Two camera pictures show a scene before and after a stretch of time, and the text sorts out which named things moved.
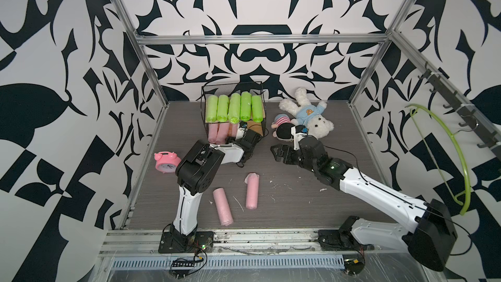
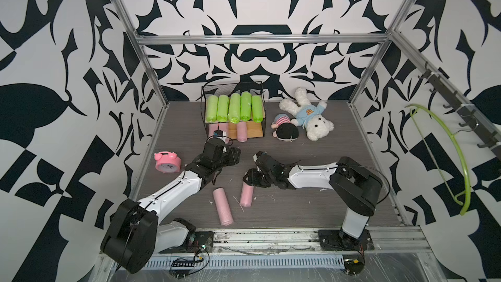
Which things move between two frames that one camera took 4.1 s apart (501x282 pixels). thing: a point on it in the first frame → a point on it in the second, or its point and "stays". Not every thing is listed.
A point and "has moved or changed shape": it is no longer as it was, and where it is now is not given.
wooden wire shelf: x=225 y=105 stays
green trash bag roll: x=212 y=107 stays
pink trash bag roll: x=224 y=212 stays
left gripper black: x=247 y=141 → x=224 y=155
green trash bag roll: x=234 y=108 stays
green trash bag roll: x=246 y=102 stays
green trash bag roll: x=257 y=108 stays
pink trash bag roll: x=212 y=130 stays
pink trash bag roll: x=232 y=129 has moved or changed shape
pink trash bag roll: x=252 y=190 has moved or changed shape
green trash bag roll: x=222 y=109 stays
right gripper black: x=288 y=148 → x=250 y=177
